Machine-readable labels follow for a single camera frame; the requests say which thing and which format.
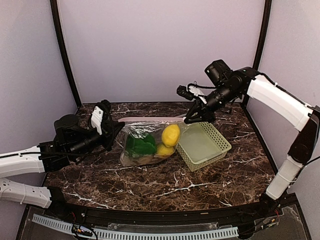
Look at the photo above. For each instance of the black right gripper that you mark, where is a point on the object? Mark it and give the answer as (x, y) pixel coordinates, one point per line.
(205, 112)

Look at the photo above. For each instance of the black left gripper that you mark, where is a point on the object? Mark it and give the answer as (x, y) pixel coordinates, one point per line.
(110, 128)

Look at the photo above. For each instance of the green white bok choy toy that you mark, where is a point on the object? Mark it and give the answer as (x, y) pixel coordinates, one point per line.
(139, 147)

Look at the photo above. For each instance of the clear zip top bag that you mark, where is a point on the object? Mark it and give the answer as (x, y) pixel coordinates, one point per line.
(139, 127)

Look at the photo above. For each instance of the yellow lemon toy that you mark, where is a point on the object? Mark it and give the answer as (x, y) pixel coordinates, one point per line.
(171, 135)

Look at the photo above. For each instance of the pale yellow walnut toy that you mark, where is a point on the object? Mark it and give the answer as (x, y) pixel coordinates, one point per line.
(163, 151)

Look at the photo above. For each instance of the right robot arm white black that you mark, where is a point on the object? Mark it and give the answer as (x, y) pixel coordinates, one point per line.
(229, 85)

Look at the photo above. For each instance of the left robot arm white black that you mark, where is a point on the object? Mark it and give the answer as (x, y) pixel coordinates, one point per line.
(71, 141)

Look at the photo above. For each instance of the pale green plastic basket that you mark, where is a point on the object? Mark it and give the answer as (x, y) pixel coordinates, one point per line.
(201, 144)

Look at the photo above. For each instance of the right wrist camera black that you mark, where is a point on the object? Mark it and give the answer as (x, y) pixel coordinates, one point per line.
(218, 72)

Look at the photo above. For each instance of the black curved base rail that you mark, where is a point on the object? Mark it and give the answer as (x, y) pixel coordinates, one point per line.
(94, 216)

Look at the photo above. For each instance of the white slotted cable duct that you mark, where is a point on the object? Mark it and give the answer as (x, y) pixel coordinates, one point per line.
(117, 231)

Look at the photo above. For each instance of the right black frame post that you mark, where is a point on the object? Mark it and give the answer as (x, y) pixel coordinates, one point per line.
(262, 36)

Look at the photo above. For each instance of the black frame post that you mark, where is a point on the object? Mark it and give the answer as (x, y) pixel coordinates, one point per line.
(63, 52)
(262, 36)

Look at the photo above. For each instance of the left black frame post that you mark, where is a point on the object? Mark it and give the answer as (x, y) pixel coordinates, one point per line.
(63, 52)

